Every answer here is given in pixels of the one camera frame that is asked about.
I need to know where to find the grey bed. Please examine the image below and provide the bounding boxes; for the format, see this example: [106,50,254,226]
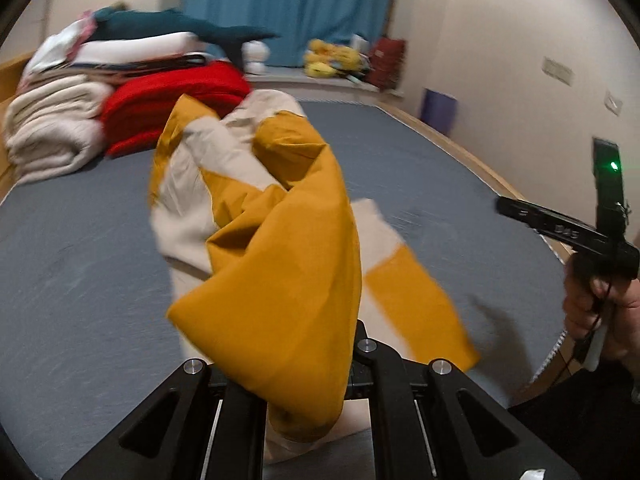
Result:
[0,55,576,480]

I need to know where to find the yellow plush toys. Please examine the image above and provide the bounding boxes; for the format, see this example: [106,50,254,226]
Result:
[304,38,364,80]

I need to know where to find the person's right hand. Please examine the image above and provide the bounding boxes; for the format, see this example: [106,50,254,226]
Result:
[562,261,640,362]

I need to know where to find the dark red patterned bag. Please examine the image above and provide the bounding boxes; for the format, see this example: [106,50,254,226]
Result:
[366,37,407,92]

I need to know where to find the blue curtain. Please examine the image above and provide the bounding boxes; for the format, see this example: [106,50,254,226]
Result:
[182,0,402,69]

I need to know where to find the dark patterned folded cloth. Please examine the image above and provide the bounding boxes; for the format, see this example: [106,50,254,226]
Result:
[64,52,208,84]

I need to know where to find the white window ledge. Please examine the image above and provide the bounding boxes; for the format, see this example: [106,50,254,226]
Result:
[244,67,404,104]

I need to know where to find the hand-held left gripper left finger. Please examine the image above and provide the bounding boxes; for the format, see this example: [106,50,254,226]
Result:
[62,357,268,480]

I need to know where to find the teal shark plush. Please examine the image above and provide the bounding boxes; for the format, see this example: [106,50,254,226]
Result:
[92,7,282,68]

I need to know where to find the red folded blanket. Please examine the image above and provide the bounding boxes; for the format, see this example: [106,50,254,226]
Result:
[100,60,252,158]

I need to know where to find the beige and yellow hooded jacket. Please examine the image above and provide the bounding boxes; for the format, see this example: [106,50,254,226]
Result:
[149,89,481,466]

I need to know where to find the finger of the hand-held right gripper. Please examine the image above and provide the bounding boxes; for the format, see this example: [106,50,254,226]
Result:
[495,196,610,256]

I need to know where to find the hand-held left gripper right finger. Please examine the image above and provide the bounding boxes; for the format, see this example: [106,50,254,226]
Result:
[347,320,581,480]

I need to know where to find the white plush toy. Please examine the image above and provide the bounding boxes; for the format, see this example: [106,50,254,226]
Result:
[242,40,272,75]

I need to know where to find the large white wall outlet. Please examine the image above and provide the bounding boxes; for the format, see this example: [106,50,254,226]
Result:
[543,57,575,86]

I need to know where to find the cream folded blanket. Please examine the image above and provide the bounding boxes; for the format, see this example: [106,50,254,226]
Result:
[4,74,117,186]

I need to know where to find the white and pink cloth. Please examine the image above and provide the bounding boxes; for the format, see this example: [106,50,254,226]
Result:
[21,10,97,81]

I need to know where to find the black cable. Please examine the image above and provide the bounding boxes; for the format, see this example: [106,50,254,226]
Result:
[545,275,617,386]

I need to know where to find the person's dark clothing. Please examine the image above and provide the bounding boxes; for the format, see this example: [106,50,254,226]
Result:
[506,357,640,480]

